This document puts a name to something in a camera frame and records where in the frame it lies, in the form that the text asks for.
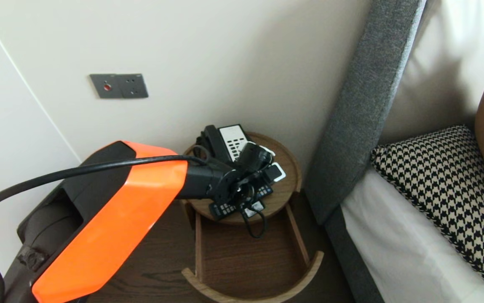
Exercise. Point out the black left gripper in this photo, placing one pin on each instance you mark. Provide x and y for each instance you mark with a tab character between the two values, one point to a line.
242	189

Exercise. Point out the grey wall power socket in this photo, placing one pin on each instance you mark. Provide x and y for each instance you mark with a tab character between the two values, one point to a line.
133	86

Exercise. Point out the curved-front wooden table drawer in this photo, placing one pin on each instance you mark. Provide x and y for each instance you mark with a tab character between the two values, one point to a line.
258	261

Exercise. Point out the black and white telephone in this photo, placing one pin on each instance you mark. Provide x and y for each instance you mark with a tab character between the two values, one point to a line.
234	141

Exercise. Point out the grey fabric headboard frame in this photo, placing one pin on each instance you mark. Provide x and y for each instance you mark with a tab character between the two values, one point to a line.
359	105

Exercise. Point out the grey fabric bed base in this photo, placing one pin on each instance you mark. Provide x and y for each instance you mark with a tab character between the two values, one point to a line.
347	261

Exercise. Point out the grey wall switch red button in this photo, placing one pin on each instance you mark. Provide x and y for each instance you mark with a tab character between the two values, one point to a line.
103	86

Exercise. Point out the black telephone handset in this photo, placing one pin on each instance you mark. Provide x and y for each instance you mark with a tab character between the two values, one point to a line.
216	143

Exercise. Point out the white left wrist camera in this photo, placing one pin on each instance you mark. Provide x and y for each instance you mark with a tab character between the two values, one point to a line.
263	162

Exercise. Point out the black TV remote control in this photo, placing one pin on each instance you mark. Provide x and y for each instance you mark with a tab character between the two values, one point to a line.
225	208

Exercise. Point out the round wooden side table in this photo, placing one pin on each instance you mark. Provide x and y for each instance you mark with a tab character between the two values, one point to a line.
286	185

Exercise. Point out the beige padded headboard panel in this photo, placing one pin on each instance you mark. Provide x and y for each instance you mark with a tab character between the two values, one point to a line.
435	63

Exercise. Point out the black white houndstooth pillow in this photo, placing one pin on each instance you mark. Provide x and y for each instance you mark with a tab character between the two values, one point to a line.
444	189

